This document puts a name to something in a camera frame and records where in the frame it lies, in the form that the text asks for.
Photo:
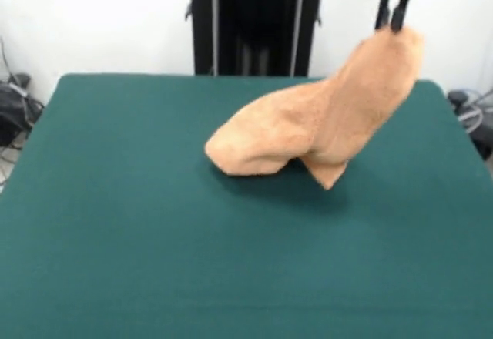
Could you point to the orange terry towel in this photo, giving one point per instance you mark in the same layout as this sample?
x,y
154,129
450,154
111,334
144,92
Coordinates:
x,y
339,115

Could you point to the dark green table cloth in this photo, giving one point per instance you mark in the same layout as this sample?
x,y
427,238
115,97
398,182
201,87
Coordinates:
x,y
154,246

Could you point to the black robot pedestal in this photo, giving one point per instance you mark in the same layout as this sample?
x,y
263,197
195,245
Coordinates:
x,y
254,19

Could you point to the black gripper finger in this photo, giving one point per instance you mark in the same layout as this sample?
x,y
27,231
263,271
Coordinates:
x,y
382,7
400,11

